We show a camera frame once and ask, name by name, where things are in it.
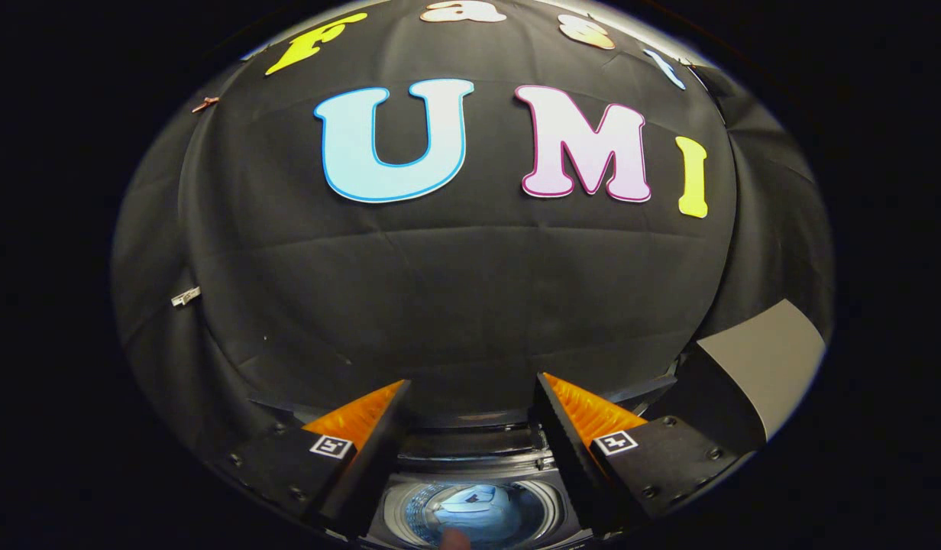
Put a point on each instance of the copper cloth clip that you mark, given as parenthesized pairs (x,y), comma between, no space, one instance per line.
(205,104)

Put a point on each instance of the beige cabinet with dark top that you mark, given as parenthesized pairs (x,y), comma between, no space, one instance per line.
(776,359)

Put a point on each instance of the grey washing machine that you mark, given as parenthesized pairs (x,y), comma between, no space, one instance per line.
(470,443)

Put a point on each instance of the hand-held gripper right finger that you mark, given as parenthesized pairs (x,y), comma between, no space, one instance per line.
(570,451)

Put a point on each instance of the white cloth clip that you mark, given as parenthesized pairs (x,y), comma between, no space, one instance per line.
(185,296)

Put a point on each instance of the light blue polo shirt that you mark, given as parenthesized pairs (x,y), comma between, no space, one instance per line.
(478,504)

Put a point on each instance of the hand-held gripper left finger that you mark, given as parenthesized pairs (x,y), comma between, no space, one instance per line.
(367,458)

